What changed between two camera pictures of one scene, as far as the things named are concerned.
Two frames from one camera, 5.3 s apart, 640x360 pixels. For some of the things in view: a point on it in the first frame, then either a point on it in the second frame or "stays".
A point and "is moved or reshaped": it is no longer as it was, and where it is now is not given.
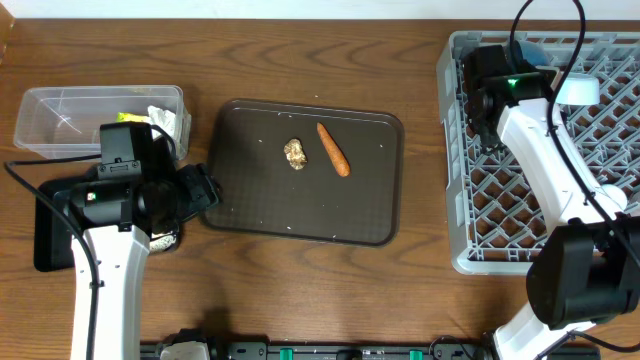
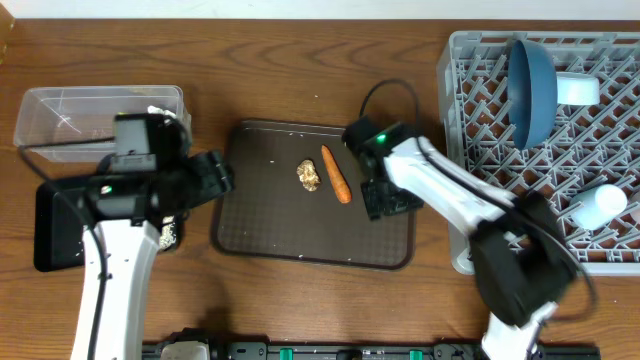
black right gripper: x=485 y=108 → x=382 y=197
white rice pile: x=162 y=243 stays
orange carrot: x=338 y=158 → x=342 y=186
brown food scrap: x=295 y=153 → x=308 y=176
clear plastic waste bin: x=64 y=122 stays
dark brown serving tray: x=309 y=173 is moved or reshaped
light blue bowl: x=580 y=88 stays
